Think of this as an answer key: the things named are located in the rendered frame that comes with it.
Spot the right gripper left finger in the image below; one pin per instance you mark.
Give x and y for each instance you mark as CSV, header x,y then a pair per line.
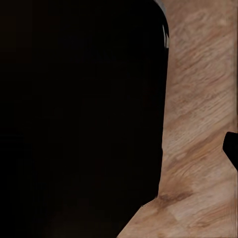
x,y
12,148

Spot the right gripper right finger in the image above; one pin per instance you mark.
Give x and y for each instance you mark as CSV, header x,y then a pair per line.
x,y
230,147

